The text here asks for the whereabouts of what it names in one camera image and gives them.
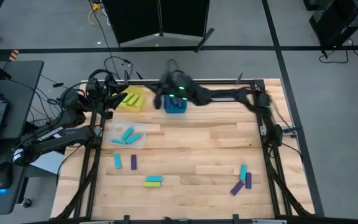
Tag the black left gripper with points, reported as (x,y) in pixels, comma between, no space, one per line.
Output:
(99,95)

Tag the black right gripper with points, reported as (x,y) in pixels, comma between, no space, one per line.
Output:
(179,84)

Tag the teal block with mouse face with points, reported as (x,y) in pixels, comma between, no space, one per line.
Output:
(154,178)

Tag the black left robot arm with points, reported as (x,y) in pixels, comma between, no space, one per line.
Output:
(51,138)

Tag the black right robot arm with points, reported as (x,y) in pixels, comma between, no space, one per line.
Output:
(228,93)

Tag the yellow plastic bin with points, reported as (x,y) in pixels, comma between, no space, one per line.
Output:
(140,105)

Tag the blue plastic bin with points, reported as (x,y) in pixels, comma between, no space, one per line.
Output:
(174,109)

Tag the clear plastic bin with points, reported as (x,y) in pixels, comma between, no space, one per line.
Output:
(113,127)

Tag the black folding divider screen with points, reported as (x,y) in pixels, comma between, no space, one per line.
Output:
(135,18)

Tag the dark grey desk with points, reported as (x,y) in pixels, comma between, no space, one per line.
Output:
(23,93)

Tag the silver mounting plate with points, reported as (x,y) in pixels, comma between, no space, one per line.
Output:
(291,130)

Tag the black computer mouse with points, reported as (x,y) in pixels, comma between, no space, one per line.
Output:
(3,175)

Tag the black caster wheel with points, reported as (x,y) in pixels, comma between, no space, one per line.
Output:
(26,203)

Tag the black equipment cart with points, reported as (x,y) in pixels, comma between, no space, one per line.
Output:
(340,18)

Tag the black aluminium table frame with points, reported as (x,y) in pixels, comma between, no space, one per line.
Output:
(216,82)

